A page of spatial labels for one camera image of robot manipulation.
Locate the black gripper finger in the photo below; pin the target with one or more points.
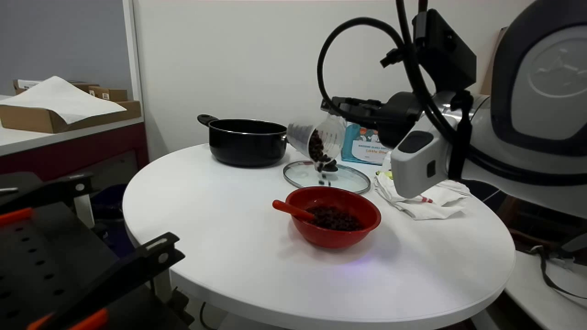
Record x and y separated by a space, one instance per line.
366 121
355 105

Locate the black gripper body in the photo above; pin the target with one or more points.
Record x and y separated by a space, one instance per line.
401 120

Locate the clear plastic measuring jar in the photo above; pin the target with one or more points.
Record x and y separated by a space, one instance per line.
322 138

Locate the dark beans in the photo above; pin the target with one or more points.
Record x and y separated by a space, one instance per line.
333 219

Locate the blue and white carton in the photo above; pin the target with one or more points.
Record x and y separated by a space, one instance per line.
360 147

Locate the glass pot lid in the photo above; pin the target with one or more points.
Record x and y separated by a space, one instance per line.
349 180

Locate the white crumpled cloth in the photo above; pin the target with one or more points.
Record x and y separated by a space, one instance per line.
437 204

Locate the black cooking pot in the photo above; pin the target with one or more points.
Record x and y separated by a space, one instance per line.
245 147

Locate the white top red cabinet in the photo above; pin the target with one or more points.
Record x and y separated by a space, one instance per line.
67 149

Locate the white paper sheet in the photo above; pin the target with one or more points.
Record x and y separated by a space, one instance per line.
61 98

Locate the flat brown cardboard tray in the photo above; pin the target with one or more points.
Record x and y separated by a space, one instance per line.
38 120

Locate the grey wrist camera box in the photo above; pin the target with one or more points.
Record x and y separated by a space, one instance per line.
419 165

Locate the black mount box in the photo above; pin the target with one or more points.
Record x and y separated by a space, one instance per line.
443 48

